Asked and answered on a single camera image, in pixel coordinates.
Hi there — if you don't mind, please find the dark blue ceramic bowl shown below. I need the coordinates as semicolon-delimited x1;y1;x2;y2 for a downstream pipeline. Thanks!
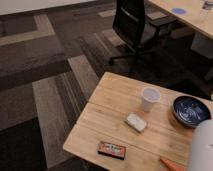
172;95;211;128

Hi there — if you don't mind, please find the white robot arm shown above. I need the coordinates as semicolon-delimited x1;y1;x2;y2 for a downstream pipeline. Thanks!
187;120;213;171

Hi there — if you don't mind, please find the white paper cup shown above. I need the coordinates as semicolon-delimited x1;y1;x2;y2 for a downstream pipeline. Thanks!
141;87;161;112

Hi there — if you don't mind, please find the white rectangular sponge block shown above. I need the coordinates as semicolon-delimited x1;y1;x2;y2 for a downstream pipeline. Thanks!
125;113;147;132

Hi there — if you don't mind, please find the black office chair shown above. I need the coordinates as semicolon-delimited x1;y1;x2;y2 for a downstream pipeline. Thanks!
109;0;188;66

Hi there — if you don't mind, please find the red and black snack box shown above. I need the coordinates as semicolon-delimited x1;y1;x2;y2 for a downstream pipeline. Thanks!
97;141;126;160

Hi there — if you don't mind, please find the orange carrot toy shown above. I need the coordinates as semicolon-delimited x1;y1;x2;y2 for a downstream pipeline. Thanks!
160;157;185;171

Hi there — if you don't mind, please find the blue round disc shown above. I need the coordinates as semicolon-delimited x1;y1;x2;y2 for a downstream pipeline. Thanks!
171;8;186;14

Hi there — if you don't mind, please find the far wooden desk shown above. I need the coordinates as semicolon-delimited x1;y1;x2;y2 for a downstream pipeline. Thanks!
148;0;213;39

